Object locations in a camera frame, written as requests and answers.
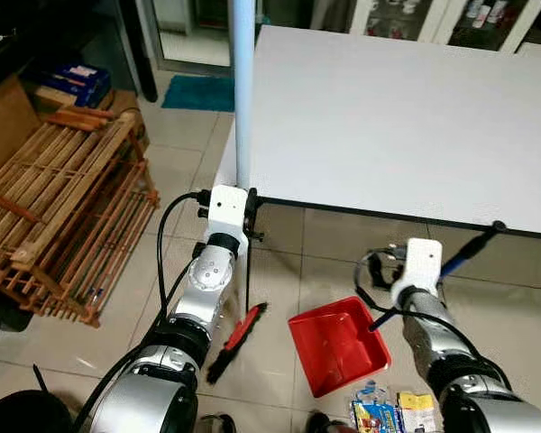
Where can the blue box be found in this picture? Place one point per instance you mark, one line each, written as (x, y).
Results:
(72, 83)

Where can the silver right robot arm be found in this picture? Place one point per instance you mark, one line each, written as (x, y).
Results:
(451, 361)

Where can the white folding table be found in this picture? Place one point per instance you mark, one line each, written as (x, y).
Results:
(406, 117)

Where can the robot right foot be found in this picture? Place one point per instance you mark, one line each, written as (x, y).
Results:
(323, 424)

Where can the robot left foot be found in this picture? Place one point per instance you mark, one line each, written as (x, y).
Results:
(218, 424)

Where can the black waste bin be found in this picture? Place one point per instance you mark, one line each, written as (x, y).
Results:
(22, 417)

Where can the white glass cabinet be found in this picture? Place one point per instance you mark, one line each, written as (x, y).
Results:
(433, 18)

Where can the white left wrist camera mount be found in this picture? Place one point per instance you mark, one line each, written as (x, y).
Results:
(227, 207)

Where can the broom with red head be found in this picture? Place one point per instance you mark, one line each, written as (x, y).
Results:
(242, 90)

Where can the yellow snack packet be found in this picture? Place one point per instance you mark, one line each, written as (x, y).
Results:
(415, 413)

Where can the brown cardboard sheet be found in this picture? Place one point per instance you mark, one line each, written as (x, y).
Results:
(4, 126)

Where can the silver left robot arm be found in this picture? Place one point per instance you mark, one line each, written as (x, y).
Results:
(189, 325)

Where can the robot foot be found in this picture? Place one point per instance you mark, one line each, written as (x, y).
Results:
(218, 424)
(323, 424)

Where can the black cabinet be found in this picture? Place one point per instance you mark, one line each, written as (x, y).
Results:
(36, 36)

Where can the teal floor mat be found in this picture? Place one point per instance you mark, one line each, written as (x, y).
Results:
(198, 93)

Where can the wooden slatted shoe rack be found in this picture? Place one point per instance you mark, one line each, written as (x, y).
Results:
(63, 207)

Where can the thin black antenna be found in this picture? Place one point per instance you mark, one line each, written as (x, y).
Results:
(41, 379)

